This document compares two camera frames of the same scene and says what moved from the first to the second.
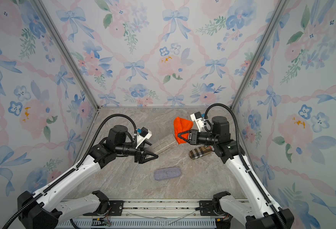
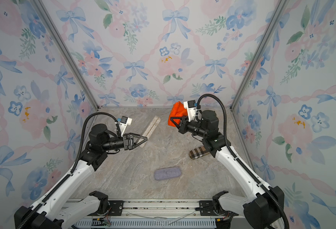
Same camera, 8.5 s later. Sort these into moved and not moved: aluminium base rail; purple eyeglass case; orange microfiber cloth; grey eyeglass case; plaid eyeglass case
Moved: orange microfiber cloth; grey eyeglass case
Not moved: plaid eyeglass case; aluminium base rail; purple eyeglass case
